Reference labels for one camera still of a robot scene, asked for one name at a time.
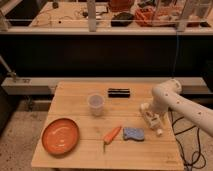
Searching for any white plastic bottle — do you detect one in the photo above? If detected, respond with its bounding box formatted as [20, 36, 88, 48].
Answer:
[140, 103, 163, 136]

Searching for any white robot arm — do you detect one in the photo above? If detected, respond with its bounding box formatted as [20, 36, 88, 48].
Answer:
[150, 79, 213, 137]

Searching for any black rectangular box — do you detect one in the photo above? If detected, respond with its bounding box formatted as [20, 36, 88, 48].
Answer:
[108, 88, 130, 98]

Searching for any clear plastic cup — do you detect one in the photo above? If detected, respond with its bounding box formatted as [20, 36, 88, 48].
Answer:
[87, 93, 104, 116]

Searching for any wooden table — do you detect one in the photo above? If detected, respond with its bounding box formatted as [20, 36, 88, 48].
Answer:
[31, 82, 183, 171]

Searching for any orange toy carrot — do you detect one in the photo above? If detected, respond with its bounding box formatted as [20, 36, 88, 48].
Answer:
[103, 126, 121, 145]

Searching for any blue sponge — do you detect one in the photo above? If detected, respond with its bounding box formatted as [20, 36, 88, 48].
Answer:
[123, 127, 145, 141]

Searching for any black cap on bench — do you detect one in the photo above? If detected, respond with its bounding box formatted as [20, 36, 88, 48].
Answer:
[111, 12, 134, 27]

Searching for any blue hanging cable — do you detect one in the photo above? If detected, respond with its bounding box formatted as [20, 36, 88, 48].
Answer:
[172, 30, 181, 80]

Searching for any grey metal rail beam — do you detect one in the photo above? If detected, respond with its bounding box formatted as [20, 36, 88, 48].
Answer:
[1, 77, 210, 95]

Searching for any black floor cable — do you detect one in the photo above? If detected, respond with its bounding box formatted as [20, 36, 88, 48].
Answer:
[170, 109, 209, 171]

